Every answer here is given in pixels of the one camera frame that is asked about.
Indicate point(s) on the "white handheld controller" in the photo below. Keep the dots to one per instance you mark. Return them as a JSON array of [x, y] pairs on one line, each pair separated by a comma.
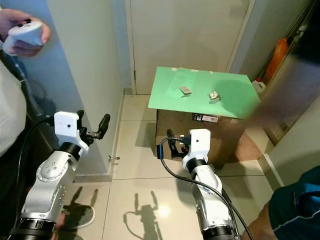
[[22, 35]]

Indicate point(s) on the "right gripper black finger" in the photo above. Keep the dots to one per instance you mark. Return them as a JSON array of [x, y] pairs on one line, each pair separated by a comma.
[[171, 137], [185, 134]]

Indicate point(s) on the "beige tag with key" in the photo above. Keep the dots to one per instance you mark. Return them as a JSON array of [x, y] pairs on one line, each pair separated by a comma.
[[185, 90]]

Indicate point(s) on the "key bunch with white charm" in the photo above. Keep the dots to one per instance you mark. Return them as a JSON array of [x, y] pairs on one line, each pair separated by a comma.
[[214, 96]]

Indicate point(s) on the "person in teal shorts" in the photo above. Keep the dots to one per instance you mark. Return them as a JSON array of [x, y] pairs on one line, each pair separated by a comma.
[[295, 205]]

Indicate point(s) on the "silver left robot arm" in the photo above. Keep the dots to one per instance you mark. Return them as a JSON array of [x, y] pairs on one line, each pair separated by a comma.
[[52, 185]]

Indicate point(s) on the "wood grain door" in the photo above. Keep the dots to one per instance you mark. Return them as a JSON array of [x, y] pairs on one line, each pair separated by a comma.
[[287, 107]]

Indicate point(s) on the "metal door stopper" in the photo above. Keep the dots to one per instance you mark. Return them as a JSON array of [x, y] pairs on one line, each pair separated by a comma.
[[114, 158]]

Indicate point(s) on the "person in grey hoodie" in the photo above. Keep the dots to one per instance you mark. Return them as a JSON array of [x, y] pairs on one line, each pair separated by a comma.
[[10, 110]]

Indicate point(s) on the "white bottle with red cap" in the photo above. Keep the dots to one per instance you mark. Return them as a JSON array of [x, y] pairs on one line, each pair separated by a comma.
[[259, 87]]

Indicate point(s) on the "white door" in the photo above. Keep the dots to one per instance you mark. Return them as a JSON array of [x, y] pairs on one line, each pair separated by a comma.
[[185, 35]]

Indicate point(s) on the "brown doormat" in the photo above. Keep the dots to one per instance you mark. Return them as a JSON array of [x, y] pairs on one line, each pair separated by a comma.
[[250, 150]]

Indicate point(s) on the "white hanging trinket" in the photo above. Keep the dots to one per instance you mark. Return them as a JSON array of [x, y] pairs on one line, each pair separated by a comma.
[[301, 32]]

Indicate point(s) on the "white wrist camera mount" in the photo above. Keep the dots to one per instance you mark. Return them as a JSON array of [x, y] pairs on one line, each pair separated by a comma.
[[200, 142], [66, 125]]

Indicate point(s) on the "orange bag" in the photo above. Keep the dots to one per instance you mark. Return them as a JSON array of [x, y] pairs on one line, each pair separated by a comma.
[[277, 60]]

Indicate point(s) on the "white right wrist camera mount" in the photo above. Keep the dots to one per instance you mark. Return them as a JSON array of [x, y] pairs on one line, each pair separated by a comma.
[[200, 142]]

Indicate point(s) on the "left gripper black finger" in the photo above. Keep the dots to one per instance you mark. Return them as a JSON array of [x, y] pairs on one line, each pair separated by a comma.
[[104, 125], [80, 115]]

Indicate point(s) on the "plain green board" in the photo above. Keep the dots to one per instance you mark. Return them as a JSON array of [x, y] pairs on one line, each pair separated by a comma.
[[235, 100]]

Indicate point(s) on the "person's bare hand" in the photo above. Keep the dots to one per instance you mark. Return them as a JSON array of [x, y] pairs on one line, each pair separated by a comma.
[[12, 17]]

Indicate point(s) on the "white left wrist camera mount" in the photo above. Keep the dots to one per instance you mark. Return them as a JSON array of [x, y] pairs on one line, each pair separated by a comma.
[[66, 125]]

